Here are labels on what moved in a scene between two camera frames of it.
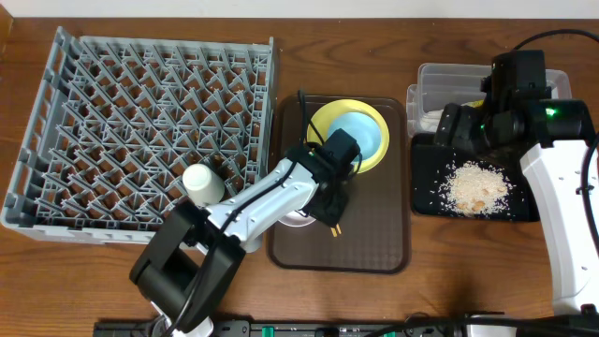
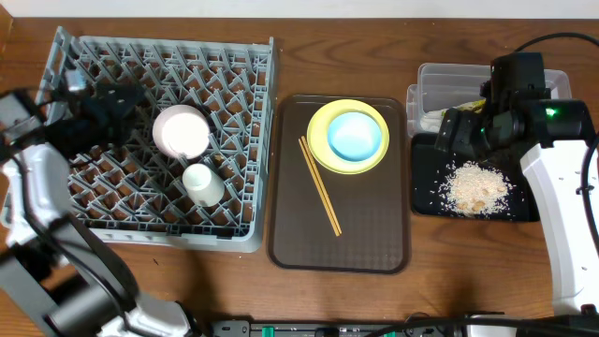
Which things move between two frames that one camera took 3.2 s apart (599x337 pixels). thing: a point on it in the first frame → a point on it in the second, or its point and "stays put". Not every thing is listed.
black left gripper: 328,209 → 112,112
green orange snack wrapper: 474,104 stays put
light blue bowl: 360,126 stays put
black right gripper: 465,117 stays put
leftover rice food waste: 475,189 stays put
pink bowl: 297,218 → 181,131
